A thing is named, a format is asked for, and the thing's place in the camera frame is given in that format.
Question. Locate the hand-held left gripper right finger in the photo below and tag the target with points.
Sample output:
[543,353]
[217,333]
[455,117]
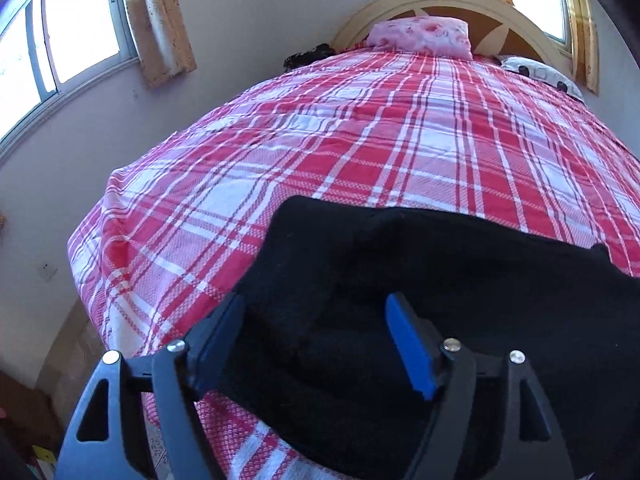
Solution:
[411,347]

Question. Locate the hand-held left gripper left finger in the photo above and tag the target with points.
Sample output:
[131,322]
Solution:
[223,344]

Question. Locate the black pants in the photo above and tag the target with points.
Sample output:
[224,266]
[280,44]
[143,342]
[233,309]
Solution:
[350,285]

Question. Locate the patterned bed base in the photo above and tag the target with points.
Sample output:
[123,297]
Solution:
[75,350]

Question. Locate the yellow box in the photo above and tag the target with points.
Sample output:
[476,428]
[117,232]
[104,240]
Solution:
[44,455]

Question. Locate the red plaid bedspread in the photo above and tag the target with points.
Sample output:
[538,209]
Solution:
[350,135]

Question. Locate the dark cloth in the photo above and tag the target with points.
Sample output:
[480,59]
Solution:
[310,55]

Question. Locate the white pillow with dark dots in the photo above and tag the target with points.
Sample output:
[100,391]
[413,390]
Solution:
[535,71]

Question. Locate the pink floral pillow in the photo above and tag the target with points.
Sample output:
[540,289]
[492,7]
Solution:
[425,32]

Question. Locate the large sliding window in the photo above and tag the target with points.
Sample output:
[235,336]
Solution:
[80,35]

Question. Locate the white wall socket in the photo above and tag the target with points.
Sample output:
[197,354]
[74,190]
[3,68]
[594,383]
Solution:
[48,272]

